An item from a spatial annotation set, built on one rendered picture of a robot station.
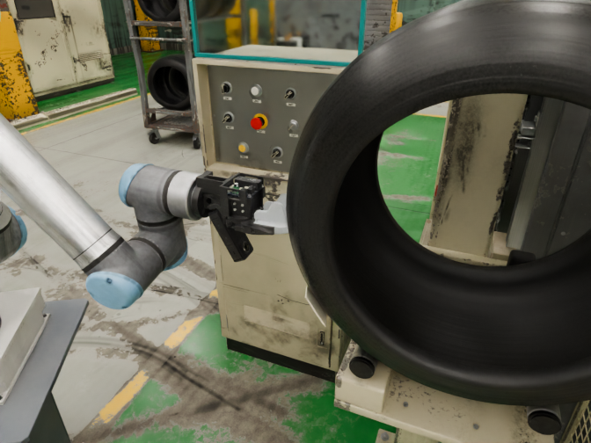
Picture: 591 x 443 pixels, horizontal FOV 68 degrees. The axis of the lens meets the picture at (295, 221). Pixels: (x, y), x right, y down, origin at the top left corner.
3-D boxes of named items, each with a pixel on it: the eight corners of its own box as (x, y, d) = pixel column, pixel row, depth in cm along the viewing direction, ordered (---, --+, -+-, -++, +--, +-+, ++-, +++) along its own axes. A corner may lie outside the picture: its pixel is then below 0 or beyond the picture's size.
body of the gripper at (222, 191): (248, 192, 73) (187, 181, 77) (250, 236, 77) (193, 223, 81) (267, 176, 79) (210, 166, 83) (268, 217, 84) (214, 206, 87)
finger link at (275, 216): (300, 210, 72) (250, 199, 75) (299, 241, 74) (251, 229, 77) (307, 202, 74) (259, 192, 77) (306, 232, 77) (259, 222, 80)
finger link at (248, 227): (270, 231, 74) (225, 221, 77) (270, 239, 75) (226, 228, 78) (281, 219, 78) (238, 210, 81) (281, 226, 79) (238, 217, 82)
